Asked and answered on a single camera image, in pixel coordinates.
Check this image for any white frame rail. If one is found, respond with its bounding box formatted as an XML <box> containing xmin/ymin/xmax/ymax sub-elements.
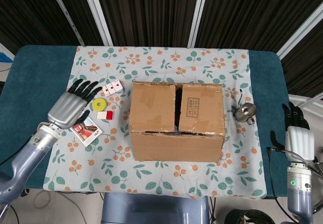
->
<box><xmin>289</xmin><ymin>94</ymin><xmax>323</xmax><ymax>108</ymax></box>

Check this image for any black round bin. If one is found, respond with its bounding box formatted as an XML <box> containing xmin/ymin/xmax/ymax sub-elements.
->
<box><xmin>224</xmin><ymin>208</ymin><xmax>270</xmax><ymax>224</ymax></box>

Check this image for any cardboard box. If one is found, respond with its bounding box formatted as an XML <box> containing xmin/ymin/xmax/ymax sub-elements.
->
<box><xmin>128</xmin><ymin>80</ymin><xmax>227</xmax><ymax>163</ymax></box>

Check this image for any playing card deck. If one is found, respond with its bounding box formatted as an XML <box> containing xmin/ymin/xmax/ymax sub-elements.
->
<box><xmin>101</xmin><ymin>80</ymin><xmax>124</xmax><ymax>97</ymax></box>

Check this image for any chrome chair base with caster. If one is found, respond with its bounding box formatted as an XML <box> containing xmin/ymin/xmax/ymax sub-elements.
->
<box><xmin>311</xmin><ymin>155</ymin><xmax>323</xmax><ymax>214</ymax></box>

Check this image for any wide white partition post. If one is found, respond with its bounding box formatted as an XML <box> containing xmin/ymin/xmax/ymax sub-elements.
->
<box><xmin>80</xmin><ymin>0</ymin><xmax>114</xmax><ymax>47</ymax></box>

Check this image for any floral fruit print tablecloth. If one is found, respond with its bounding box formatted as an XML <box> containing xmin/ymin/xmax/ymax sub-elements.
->
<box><xmin>42</xmin><ymin>45</ymin><xmax>267</xmax><ymax>200</ymax></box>

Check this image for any red building postcard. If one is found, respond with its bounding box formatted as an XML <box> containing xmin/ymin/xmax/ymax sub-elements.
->
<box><xmin>69</xmin><ymin>115</ymin><xmax>103</xmax><ymax>148</ymax></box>

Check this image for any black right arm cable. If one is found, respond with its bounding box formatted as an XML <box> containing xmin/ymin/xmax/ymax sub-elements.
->
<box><xmin>266</xmin><ymin>145</ymin><xmax>291</xmax><ymax>219</ymax></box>

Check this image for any yellow ring disc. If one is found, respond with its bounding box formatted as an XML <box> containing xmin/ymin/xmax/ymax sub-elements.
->
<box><xmin>91</xmin><ymin>97</ymin><xmax>108</xmax><ymax>111</ymax></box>

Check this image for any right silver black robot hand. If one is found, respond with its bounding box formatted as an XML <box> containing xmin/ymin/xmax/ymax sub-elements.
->
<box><xmin>270</xmin><ymin>102</ymin><xmax>316</xmax><ymax>164</ymax></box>

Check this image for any teal table cover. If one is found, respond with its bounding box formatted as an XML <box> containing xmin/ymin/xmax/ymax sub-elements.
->
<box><xmin>0</xmin><ymin>44</ymin><xmax>307</xmax><ymax>198</ymax></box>

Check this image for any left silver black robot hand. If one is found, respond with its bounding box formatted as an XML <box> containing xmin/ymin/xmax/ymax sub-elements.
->
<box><xmin>47</xmin><ymin>78</ymin><xmax>103</xmax><ymax>130</ymax></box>

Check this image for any blue white box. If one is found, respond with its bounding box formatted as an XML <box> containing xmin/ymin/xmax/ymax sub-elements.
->
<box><xmin>0</xmin><ymin>42</ymin><xmax>16</xmax><ymax>65</ymax></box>

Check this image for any blue-grey robot torso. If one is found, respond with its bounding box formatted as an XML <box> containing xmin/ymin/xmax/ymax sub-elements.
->
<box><xmin>100</xmin><ymin>192</ymin><xmax>210</xmax><ymax>224</ymax></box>

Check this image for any thin white partition post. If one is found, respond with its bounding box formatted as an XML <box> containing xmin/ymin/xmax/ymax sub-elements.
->
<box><xmin>46</xmin><ymin>0</ymin><xmax>85</xmax><ymax>46</ymax></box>

